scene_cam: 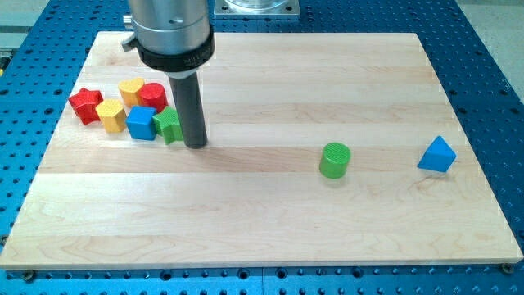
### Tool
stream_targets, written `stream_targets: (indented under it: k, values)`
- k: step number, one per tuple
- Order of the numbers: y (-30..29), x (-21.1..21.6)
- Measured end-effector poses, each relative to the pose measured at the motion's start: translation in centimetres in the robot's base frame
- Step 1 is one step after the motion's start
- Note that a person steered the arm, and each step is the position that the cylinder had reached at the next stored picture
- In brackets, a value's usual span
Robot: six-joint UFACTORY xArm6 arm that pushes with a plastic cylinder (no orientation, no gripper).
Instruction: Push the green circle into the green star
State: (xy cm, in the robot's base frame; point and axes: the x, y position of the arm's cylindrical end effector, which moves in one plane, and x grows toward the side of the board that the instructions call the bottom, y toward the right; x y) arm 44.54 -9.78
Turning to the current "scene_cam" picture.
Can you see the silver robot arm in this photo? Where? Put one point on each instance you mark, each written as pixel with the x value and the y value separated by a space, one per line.
pixel 171 36

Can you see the green star block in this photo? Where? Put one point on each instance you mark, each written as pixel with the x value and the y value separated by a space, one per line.
pixel 168 125

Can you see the red star block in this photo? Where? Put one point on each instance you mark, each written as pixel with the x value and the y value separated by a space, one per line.
pixel 84 104

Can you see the wooden board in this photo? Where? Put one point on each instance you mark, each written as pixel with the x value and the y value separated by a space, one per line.
pixel 254 196

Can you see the green cylinder block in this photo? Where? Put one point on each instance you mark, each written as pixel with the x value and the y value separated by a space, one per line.
pixel 335 160

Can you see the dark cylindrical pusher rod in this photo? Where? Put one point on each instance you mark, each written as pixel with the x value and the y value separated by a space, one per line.
pixel 187 101

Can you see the red cylinder block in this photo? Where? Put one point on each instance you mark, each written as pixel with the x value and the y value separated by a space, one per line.
pixel 153 95

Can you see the blue cube block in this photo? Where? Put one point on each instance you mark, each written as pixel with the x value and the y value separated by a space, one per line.
pixel 140 123

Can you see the yellow heart block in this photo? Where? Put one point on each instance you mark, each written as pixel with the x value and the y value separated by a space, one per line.
pixel 129 90

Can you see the yellow hexagon block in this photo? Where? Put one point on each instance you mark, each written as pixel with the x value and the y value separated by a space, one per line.
pixel 112 115

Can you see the blue triangle block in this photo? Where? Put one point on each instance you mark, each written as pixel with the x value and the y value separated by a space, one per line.
pixel 438 157

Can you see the blue perforated table plate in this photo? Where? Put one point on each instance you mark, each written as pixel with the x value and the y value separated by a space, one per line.
pixel 39 78

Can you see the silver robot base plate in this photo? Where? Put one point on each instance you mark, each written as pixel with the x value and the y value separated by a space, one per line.
pixel 256 8

